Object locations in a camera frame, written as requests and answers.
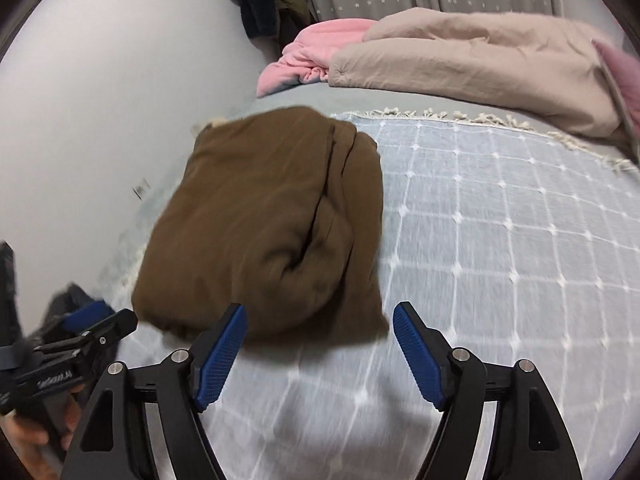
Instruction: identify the person's left hand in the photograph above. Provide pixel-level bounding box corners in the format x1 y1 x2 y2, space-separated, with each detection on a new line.
0 382 83 457

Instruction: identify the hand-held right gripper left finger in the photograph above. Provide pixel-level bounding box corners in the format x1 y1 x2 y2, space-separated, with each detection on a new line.
62 302 249 480

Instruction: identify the pink velvet pillow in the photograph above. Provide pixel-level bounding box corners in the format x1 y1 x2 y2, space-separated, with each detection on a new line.
592 40 640 163

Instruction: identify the dark grey cloth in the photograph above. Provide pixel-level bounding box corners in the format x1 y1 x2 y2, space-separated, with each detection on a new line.
42 282 103 337

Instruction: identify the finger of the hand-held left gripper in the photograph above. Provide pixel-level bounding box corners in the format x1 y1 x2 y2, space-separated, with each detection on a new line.
64 300 116 332
47 308 138 361

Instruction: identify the light blue grid blanket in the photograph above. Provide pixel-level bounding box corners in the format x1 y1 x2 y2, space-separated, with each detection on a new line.
107 107 640 480

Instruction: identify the pink quilt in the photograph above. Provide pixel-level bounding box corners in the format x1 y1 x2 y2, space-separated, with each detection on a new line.
256 18 378 97

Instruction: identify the olive hanging garment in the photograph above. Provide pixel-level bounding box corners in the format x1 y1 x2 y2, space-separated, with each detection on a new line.
270 0 319 47

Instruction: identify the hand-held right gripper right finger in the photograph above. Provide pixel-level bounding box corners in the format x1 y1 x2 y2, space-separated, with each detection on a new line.
392 301 583 480

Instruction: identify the beige duvet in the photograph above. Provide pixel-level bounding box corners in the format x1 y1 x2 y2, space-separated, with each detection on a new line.
327 9 632 138

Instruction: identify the brown coat with fur collar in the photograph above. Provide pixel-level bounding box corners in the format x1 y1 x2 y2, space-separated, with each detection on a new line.
132 105 391 346

